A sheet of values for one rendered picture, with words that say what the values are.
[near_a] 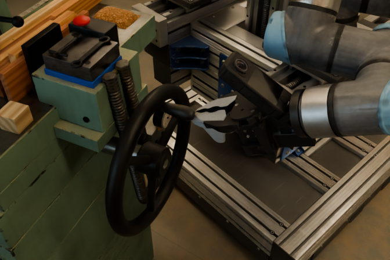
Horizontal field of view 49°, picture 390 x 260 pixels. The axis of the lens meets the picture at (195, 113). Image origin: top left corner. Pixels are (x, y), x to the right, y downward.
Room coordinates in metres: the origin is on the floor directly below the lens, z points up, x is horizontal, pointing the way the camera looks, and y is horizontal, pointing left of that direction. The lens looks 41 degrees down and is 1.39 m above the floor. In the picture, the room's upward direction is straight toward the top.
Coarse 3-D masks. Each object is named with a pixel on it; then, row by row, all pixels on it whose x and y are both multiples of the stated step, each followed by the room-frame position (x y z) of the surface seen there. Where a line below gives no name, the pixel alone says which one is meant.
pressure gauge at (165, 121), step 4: (160, 108) 0.82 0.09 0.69; (156, 112) 0.81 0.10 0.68; (160, 112) 0.81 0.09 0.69; (156, 116) 0.80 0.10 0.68; (160, 116) 0.80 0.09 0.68; (164, 116) 0.80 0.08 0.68; (168, 116) 0.82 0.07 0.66; (156, 120) 0.80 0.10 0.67; (160, 120) 0.79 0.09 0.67; (164, 120) 0.80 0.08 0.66; (168, 120) 0.82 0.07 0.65; (156, 124) 0.80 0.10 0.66; (160, 124) 0.79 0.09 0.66; (164, 124) 0.80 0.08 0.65; (160, 128) 0.82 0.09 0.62; (164, 128) 0.80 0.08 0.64
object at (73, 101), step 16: (32, 80) 0.60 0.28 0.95; (48, 80) 0.58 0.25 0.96; (64, 80) 0.58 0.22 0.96; (48, 96) 0.58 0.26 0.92; (64, 96) 0.57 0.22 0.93; (80, 96) 0.55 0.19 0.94; (96, 96) 0.54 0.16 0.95; (64, 112) 0.57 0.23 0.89; (80, 112) 0.56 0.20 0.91; (96, 112) 0.54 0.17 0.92; (112, 112) 0.57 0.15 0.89; (96, 128) 0.55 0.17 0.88
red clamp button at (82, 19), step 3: (81, 15) 0.68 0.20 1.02; (84, 15) 0.68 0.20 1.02; (75, 18) 0.67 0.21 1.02; (78, 18) 0.67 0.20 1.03; (81, 18) 0.67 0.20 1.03; (84, 18) 0.67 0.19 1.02; (87, 18) 0.67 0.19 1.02; (75, 21) 0.66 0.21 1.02; (78, 21) 0.66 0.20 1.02; (81, 21) 0.66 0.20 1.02; (84, 21) 0.66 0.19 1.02; (87, 21) 0.66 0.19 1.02; (75, 24) 0.66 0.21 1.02; (78, 24) 0.66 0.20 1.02; (81, 24) 0.66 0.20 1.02; (84, 24) 0.66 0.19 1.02
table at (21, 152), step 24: (144, 24) 0.87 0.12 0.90; (144, 48) 0.86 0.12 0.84; (0, 96) 0.61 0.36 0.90; (24, 96) 0.61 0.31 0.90; (144, 96) 0.67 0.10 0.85; (48, 120) 0.56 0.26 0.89; (0, 144) 0.49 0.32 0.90; (24, 144) 0.50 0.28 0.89; (48, 144) 0.54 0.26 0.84; (96, 144) 0.52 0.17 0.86; (0, 168) 0.45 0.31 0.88; (24, 168) 0.49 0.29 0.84; (0, 192) 0.43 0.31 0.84
